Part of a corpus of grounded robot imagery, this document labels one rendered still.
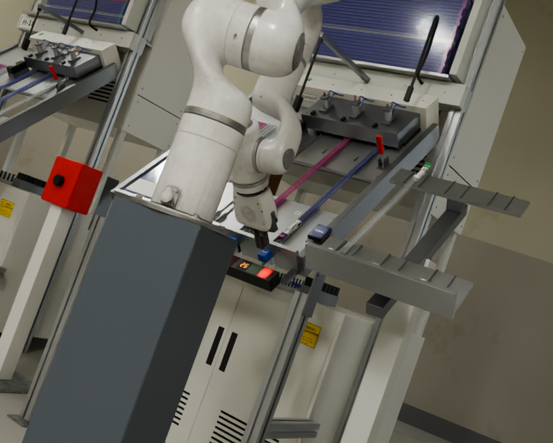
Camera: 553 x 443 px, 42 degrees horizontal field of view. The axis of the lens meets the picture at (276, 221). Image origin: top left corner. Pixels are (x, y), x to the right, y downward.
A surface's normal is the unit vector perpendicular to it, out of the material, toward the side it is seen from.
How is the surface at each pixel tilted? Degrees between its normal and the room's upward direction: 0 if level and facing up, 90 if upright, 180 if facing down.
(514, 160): 90
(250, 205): 135
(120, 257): 90
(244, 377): 90
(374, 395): 90
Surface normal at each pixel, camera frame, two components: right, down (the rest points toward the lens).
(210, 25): -0.13, 0.00
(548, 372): -0.30, -0.17
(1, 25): 0.89, 0.30
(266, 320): -0.51, -0.23
